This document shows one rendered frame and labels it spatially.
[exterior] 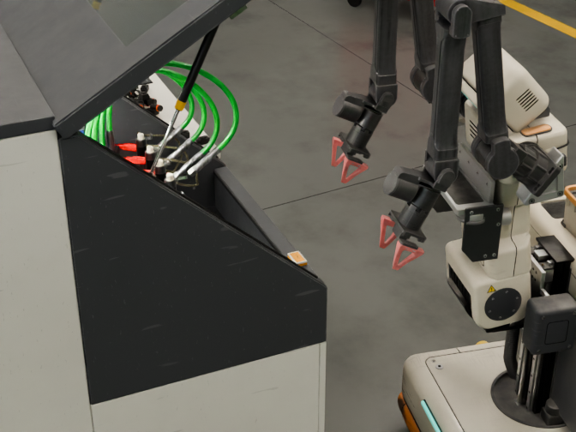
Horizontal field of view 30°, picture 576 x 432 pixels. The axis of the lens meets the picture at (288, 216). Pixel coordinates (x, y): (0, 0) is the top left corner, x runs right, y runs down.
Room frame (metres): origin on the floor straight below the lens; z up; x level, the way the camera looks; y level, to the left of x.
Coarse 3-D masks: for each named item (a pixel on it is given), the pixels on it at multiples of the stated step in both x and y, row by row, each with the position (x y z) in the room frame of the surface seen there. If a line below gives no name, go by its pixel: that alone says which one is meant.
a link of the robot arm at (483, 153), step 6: (480, 144) 2.20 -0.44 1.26; (486, 144) 2.18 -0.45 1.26; (516, 144) 2.20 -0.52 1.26; (480, 150) 2.19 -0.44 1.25; (486, 150) 2.17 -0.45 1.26; (516, 150) 2.17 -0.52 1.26; (522, 150) 2.17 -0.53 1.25; (480, 156) 2.18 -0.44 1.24; (486, 156) 2.15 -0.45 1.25; (522, 156) 2.17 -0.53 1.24; (480, 162) 2.18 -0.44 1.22
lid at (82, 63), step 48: (0, 0) 2.46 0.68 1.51; (48, 0) 2.33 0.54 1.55; (96, 0) 2.25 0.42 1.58; (144, 0) 2.15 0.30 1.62; (192, 0) 2.01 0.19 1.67; (240, 0) 1.97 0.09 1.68; (48, 48) 2.12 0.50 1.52; (96, 48) 2.02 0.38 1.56; (144, 48) 1.92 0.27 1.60; (48, 96) 1.93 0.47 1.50; (96, 96) 1.85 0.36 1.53
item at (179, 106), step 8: (208, 40) 1.98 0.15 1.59; (200, 48) 1.98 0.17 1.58; (208, 48) 1.98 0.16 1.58; (200, 56) 1.98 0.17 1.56; (200, 64) 1.98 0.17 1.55; (192, 72) 1.97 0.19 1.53; (192, 80) 1.97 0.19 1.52; (184, 88) 1.97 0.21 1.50; (184, 96) 1.97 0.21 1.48; (176, 104) 1.97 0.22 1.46; (184, 104) 1.97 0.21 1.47; (176, 112) 1.97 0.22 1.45; (168, 128) 1.96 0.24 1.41; (168, 136) 1.96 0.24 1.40; (160, 152) 1.95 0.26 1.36; (152, 168) 1.95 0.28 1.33
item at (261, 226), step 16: (224, 176) 2.61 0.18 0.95; (224, 192) 2.59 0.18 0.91; (240, 192) 2.52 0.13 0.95; (224, 208) 2.59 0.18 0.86; (240, 208) 2.47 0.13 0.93; (256, 208) 2.44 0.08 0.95; (240, 224) 2.48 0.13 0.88; (256, 224) 2.36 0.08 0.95; (272, 224) 2.36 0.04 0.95; (272, 240) 2.28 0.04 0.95
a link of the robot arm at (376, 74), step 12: (384, 0) 2.55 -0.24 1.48; (396, 0) 2.56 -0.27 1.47; (384, 12) 2.55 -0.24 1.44; (396, 12) 2.56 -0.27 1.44; (384, 24) 2.55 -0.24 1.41; (396, 24) 2.56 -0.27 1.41; (384, 36) 2.56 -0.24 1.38; (396, 36) 2.56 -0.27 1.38; (384, 48) 2.56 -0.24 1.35; (396, 48) 2.57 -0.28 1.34; (372, 60) 2.59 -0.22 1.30; (384, 60) 2.56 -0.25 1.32; (372, 72) 2.58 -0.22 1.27; (384, 72) 2.55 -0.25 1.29; (396, 72) 2.56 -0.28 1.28; (372, 84) 2.59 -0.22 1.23; (384, 84) 2.55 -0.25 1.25; (396, 84) 2.55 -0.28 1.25; (372, 96) 2.57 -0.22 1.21; (396, 96) 2.55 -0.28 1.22
